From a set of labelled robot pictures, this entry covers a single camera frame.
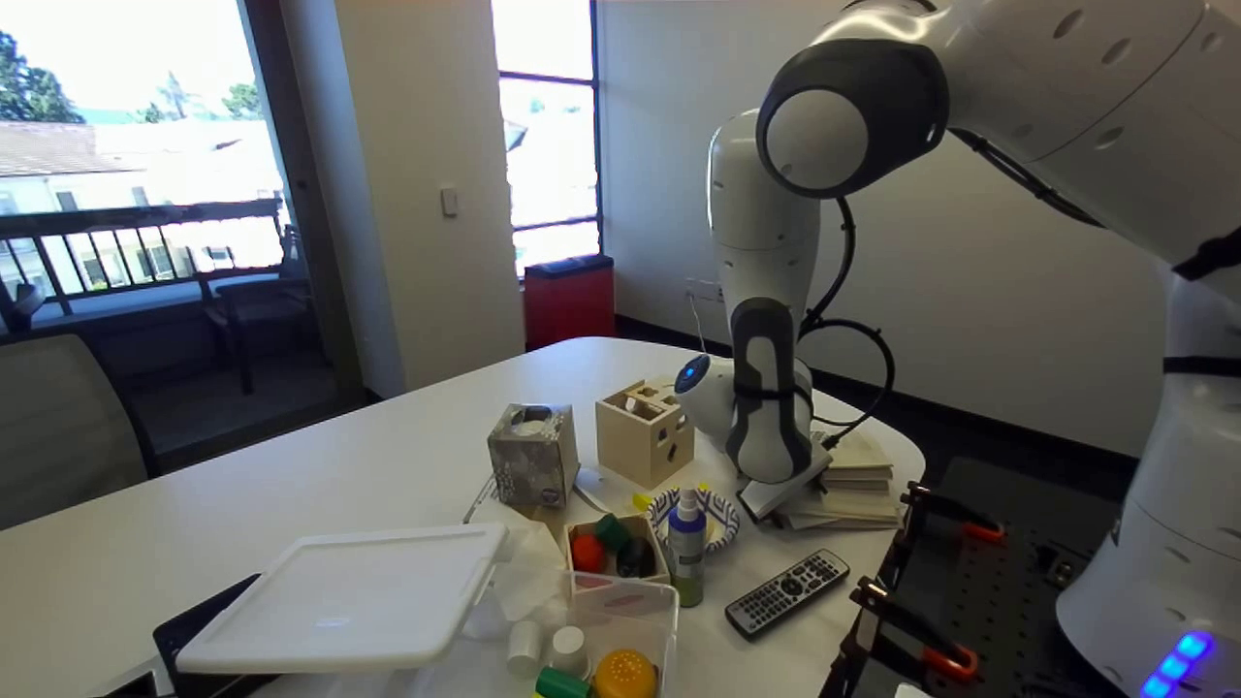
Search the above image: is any white plastic tray lid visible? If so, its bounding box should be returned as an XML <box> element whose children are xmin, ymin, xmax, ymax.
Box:
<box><xmin>171</xmin><ymin>519</ymin><xmax>513</xmax><ymax>677</ymax></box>

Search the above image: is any wooden shape sorter box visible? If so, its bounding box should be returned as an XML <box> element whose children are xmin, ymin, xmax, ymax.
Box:
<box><xmin>591</xmin><ymin>375</ymin><xmax>703</xmax><ymax>494</ymax></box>

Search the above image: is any white crumpled cloth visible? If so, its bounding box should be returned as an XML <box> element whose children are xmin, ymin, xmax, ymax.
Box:
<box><xmin>467</xmin><ymin>503</ymin><xmax>575</xmax><ymax>640</ymax></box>

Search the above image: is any orange round toy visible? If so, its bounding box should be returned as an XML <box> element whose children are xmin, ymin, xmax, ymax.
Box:
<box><xmin>591</xmin><ymin>644</ymin><xmax>664</xmax><ymax>698</ymax></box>

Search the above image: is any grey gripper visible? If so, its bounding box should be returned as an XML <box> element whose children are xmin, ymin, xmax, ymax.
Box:
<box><xmin>724</xmin><ymin>296</ymin><xmax>821</xmax><ymax>494</ymax></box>

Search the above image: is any robot mounting platform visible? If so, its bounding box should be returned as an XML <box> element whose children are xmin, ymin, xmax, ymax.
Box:
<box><xmin>819</xmin><ymin>445</ymin><xmax>1175</xmax><ymax>698</ymax></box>

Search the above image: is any blue cap bottle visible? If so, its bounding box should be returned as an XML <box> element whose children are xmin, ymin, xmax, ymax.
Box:
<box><xmin>664</xmin><ymin>494</ymin><xmax>712</xmax><ymax>571</ymax></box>

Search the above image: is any dark balcony chair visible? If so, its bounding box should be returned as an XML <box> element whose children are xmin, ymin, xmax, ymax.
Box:
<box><xmin>189</xmin><ymin>258</ymin><xmax>323</xmax><ymax>399</ymax></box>

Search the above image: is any dark balcony railing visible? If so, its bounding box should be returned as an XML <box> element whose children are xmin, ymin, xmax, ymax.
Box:
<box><xmin>0</xmin><ymin>194</ymin><xmax>289</xmax><ymax>318</ymax></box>

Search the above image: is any clear plastic container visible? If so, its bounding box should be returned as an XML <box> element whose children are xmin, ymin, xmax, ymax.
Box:
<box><xmin>557</xmin><ymin>571</ymin><xmax>686</xmax><ymax>698</ymax></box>

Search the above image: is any black clamp with orange handle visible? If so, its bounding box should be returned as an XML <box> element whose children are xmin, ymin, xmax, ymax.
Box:
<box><xmin>849</xmin><ymin>572</ymin><xmax>984</xmax><ymax>686</ymax></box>
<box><xmin>898</xmin><ymin>482</ymin><xmax>1012</xmax><ymax>547</ymax></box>

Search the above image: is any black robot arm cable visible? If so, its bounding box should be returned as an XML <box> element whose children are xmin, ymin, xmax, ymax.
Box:
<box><xmin>795</xmin><ymin>189</ymin><xmax>898</xmax><ymax>455</ymax></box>

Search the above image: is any green plastic cup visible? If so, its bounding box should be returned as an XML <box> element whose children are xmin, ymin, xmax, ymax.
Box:
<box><xmin>530</xmin><ymin>664</ymin><xmax>595</xmax><ymax>698</ymax></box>

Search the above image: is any blue patterned paper plate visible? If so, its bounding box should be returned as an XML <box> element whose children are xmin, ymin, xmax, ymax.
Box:
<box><xmin>646</xmin><ymin>486</ymin><xmax>750</xmax><ymax>554</ymax></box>

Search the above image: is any grey office chair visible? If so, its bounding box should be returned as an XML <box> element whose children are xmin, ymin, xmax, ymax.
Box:
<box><xmin>0</xmin><ymin>331</ymin><xmax>151</xmax><ymax>536</ymax></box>

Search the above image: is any grey marbled tissue box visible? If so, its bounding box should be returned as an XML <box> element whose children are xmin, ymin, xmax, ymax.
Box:
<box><xmin>483</xmin><ymin>399</ymin><xmax>583</xmax><ymax>514</ymax></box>

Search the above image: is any black and white remote control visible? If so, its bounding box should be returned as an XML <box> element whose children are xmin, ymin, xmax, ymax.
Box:
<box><xmin>723</xmin><ymin>547</ymin><xmax>858</xmax><ymax>644</ymax></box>

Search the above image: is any red bin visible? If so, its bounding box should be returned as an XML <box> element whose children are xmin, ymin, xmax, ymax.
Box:
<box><xmin>521</xmin><ymin>253</ymin><xmax>622</xmax><ymax>351</ymax></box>

